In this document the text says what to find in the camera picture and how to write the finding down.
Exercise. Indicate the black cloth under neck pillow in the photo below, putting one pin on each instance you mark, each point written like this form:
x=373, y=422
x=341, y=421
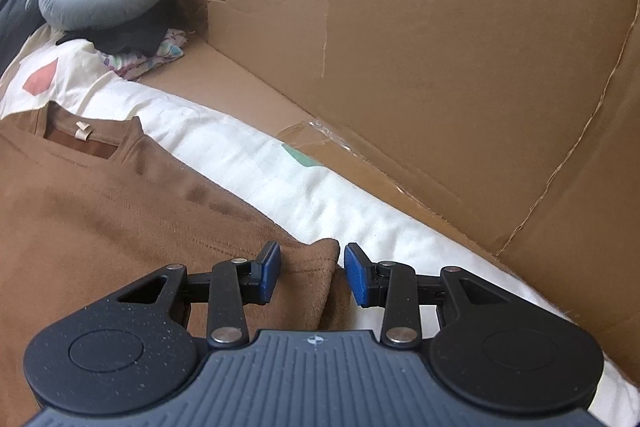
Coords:
x=138, y=44

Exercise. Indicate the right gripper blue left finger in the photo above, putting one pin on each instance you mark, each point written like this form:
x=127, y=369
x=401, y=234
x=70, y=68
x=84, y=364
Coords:
x=265, y=272

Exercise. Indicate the cream bear print blanket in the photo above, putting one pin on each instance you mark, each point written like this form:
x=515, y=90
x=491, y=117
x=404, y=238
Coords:
x=310, y=203

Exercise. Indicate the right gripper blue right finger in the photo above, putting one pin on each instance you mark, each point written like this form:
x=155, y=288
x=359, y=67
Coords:
x=362, y=276

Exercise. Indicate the flattened brown cardboard box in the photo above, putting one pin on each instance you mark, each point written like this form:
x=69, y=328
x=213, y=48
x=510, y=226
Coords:
x=516, y=121

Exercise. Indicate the brown printed t-shirt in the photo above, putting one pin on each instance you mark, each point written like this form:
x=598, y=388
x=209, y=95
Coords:
x=88, y=206

